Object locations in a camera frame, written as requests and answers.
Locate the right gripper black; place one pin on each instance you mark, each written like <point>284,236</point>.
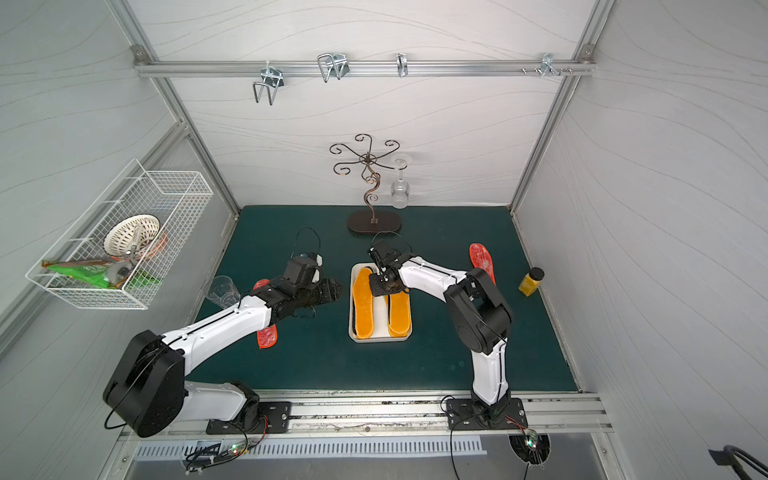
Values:
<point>384,282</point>

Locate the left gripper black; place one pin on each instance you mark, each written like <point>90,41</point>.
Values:
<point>313,293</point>

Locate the orange insole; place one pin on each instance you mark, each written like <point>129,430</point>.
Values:
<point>363,305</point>
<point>399,315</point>

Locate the white storage box tray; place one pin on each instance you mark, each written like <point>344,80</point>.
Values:
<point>380,305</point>

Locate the red insole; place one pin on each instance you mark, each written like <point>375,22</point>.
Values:
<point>268,336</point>
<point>481,258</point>

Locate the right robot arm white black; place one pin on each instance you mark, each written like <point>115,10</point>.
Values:
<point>479,313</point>

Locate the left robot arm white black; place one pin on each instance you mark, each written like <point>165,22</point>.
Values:
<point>149,389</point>

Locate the brown metal glass rack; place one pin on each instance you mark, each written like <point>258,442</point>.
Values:
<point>369,221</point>

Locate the green table mat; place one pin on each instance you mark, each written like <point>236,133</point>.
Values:
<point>314,350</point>

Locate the clear plastic cup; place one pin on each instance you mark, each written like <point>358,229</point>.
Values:
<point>223,292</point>

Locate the hanging wine glass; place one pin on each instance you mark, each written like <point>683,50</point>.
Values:
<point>400,188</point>

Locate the yellow bottle black cap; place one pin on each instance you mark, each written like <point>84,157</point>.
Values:
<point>531,281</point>

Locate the white plastic strainer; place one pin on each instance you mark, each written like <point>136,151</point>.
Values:
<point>132,236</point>

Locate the green plastic item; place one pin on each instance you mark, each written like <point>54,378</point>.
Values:
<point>104,275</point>

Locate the black object bottom right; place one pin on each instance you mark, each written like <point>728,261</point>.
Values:
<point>739,460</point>

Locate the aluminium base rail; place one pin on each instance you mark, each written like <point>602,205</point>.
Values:
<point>308,413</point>

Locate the white wire basket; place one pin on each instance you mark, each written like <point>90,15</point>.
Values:
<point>176,198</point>

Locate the aluminium top rail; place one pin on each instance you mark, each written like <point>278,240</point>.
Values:
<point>358,68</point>

